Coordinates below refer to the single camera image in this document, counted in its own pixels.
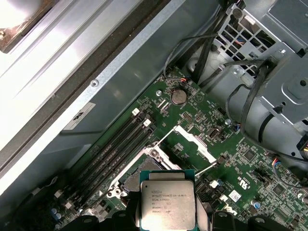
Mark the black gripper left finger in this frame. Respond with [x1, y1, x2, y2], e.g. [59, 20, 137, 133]
[77, 192, 141, 231]

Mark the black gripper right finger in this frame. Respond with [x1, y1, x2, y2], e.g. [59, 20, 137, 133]
[195, 191, 277, 231]

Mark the silver CPU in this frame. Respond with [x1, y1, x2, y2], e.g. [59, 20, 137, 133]
[138, 170, 197, 229]

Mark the metal socket cover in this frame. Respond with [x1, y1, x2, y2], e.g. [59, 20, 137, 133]
[154, 125, 218, 178]

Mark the CPU socket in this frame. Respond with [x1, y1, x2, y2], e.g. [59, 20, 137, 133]
[105, 144, 193, 210]

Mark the RAM slot with black clip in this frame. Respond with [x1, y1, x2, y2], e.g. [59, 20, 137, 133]
[84, 127, 154, 207]
[74, 115, 144, 193]

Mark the silver USB port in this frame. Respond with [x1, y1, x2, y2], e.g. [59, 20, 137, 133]
[207, 128, 221, 141]

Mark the white case label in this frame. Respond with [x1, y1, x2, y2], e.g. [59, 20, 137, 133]
[65, 102, 96, 131]

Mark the green motherboard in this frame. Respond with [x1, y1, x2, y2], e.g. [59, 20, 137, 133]
[31, 67, 308, 231]

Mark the round coin battery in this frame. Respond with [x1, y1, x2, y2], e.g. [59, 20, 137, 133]
[170, 88, 187, 105]

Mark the metal drive cage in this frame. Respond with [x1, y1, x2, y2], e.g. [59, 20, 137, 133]
[187, 0, 308, 164]

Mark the black PC case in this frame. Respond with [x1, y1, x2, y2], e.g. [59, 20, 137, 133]
[0, 0, 308, 231]

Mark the thick black cable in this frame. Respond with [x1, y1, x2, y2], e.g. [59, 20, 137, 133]
[226, 55, 308, 167]

